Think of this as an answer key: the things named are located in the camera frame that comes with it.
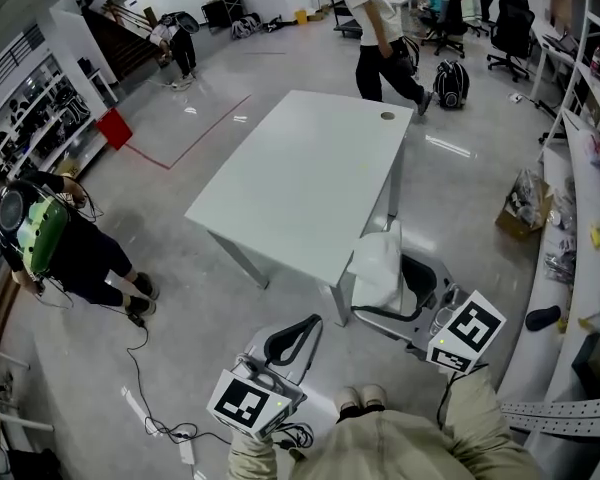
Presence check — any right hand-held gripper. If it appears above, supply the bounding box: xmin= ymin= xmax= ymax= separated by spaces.
xmin=350 ymin=252 xmax=507 ymax=375

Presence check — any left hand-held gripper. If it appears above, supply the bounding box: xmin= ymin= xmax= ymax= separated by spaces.
xmin=207 ymin=313 xmax=324 ymax=439

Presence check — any person's left forearm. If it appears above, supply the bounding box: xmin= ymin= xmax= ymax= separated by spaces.
xmin=227 ymin=430 xmax=279 ymax=480

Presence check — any person's right forearm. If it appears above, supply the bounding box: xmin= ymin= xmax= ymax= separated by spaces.
xmin=437 ymin=367 xmax=514 ymax=439

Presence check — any person's left beige shoe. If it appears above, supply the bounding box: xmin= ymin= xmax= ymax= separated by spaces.
xmin=333 ymin=386 xmax=364 ymax=422

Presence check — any person's beige shoe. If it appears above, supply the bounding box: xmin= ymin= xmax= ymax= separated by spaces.
xmin=333 ymin=386 xmax=364 ymax=422
xmin=359 ymin=383 xmax=387 ymax=410

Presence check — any person's right beige shoe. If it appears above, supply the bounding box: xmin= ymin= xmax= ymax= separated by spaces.
xmin=359 ymin=383 xmax=387 ymax=410

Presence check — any cardboard box of packets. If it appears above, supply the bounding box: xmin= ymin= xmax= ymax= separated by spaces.
xmin=494 ymin=169 xmax=554 ymax=242

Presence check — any person's beige jacket torso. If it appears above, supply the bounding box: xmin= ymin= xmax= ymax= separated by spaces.
xmin=287 ymin=410 xmax=541 ymax=480

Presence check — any white shelving unit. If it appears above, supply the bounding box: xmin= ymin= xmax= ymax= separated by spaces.
xmin=494 ymin=0 xmax=600 ymax=404

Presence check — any white perforated panel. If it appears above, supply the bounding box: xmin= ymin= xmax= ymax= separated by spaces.
xmin=499 ymin=400 xmax=600 ymax=439

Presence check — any black box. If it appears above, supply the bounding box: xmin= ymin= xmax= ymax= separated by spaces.
xmin=571 ymin=332 xmax=600 ymax=399

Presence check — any green hard-shell backpack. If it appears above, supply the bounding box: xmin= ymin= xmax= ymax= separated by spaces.
xmin=0 ymin=180 xmax=70 ymax=277

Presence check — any red bin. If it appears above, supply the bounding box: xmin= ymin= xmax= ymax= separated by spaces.
xmin=95 ymin=107 xmax=134 ymax=151

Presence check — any small cardboard box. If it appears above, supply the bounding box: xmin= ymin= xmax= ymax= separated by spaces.
xmin=54 ymin=155 xmax=81 ymax=177

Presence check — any black platform cart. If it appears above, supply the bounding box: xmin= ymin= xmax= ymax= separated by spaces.
xmin=332 ymin=0 xmax=364 ymax=38

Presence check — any long white desk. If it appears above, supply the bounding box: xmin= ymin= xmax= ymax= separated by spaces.
xmin=529 ymin=17 xmax=581 ymax=99

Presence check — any pile of backpacks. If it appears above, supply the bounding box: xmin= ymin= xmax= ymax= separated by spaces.
xmin=231 ymin=12 xmax=264 ymax=39

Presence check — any small white side table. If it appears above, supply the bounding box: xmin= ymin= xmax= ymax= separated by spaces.
xmin=87 ymin=67 xmax=119 ymax=107

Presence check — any white display shelf rack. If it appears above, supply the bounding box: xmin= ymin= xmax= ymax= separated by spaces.
xmin=0 ymin=52 xmax=106 ymax=184

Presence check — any grey hard-shell backpack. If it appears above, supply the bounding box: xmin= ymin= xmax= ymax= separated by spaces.
xmin=159 ymin=11 xmax=200 ymax=34

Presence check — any dark staircase with railing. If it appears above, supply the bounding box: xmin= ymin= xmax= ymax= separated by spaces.
xmin=82 ymin=0 xmax=174 ymax=79

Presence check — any left hand-held gripper cable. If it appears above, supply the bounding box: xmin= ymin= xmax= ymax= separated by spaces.
xmin=272 ymin=422 xmax=314 ymax=452

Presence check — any hand-held gripper cable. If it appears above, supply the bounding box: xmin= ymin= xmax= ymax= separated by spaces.
xmin=272 ymin=422 xmax=314 ymax=452
xmin=437 ymin=362 xmax=489 ymax=430

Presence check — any right hand-held gripper cable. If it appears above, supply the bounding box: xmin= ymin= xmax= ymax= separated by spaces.
xmin=437 ymin=362 xmax=489 ymax=430

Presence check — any black floor cable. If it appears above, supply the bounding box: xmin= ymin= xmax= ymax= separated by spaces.
xmin=124 ymin=315 xmax=231 ymax=442

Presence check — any black folding frame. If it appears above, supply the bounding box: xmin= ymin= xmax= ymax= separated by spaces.
xmin=201 ymin=0 xmax=245 ymax=32

